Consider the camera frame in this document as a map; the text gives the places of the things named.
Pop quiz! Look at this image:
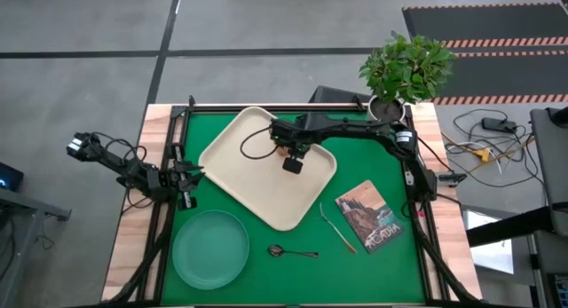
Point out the grey side table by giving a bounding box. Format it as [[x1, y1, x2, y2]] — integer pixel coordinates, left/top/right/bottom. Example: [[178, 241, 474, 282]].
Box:
[[0, 187, 72, 296]]

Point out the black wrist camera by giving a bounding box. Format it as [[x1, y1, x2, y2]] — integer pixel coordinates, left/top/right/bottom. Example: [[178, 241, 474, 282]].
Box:
[[282, 156, 304, 175], [177, 194, 199, 211]]

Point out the green leafy plant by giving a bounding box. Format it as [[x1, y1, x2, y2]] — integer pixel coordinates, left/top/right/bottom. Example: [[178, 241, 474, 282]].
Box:
[[358, 30, 458, 106]]

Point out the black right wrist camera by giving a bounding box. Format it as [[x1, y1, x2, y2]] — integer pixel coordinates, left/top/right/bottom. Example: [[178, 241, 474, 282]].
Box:
[[282, 156, 304, 175]]

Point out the cream plastic tray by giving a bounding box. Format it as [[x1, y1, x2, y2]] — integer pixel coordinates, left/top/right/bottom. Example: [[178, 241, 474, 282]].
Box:
[[198, 106, 338, 233]]

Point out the black box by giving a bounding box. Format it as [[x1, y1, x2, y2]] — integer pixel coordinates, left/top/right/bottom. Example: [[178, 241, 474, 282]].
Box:
[[308, 84, 374, 107]]

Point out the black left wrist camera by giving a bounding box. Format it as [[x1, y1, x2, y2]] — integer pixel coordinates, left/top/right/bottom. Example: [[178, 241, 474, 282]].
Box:
[[177, 194, 199, 211]]

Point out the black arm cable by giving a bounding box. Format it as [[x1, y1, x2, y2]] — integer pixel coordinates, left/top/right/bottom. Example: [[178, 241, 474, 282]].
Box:
[[239, 124, 280, 162], [88, 131, 150, 211]]

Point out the black clamp device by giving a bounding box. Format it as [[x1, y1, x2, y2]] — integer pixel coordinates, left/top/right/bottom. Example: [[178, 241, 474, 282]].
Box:
[[437, 172, 468, 187]]

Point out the green table mat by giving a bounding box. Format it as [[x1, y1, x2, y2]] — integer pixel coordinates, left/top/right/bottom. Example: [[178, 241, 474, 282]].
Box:
[[162, 110, 427, 305]]

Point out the white plant pot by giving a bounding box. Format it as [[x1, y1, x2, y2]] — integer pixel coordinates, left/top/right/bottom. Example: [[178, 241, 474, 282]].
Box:
[[367, 94, 407, 122]]

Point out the metal fork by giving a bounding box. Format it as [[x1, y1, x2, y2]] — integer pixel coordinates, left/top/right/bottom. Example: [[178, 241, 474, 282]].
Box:
[[319, 202, 359, 255]]

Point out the black hazard striped floor mat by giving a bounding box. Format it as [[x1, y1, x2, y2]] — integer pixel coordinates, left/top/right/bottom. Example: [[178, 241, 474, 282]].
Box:
[[432, 49, 568, 106], [401, 2, 568, 50]]

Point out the black power adapter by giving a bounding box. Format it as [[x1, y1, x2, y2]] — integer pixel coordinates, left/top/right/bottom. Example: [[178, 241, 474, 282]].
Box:
[[481, 116, 518, 133]]

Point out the black device with blue light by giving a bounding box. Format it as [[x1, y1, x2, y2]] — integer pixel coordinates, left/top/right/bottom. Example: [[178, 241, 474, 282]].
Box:
[[0, 162, 25, 193]]

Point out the teal round plate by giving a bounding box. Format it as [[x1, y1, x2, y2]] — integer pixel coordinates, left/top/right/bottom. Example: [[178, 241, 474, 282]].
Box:
[[171, 209, 250, 291]]

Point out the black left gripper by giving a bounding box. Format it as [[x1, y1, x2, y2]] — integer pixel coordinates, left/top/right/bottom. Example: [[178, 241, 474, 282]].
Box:
[[155, 161, 206, 199]]

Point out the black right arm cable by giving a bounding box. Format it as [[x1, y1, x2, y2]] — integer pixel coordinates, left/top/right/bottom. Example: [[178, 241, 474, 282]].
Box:
[[239, 124, 280, 162]]

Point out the dark metal spoon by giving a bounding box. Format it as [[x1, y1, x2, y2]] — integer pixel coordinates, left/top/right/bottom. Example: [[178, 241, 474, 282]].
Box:
[[267, 244, 320, 259]]

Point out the Acadia picture notebook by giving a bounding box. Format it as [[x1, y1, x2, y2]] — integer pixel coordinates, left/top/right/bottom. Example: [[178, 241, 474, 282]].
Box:
[[334, 179, 405, 255]]

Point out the grey cart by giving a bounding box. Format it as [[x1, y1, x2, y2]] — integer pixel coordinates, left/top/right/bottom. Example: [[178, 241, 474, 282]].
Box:
[[530, 106, 568, 238]]

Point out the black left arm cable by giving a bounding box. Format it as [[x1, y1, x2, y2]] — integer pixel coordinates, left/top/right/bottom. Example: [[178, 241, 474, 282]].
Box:
[[88, 131, 150, 211]]

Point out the black floor cable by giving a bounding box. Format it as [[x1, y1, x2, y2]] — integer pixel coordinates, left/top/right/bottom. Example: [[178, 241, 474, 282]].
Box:
[[441, 107, 540, 189]]

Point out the white floor cable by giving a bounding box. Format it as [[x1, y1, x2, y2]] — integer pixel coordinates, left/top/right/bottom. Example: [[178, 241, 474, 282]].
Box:
[[446, 140, 505, 175]]

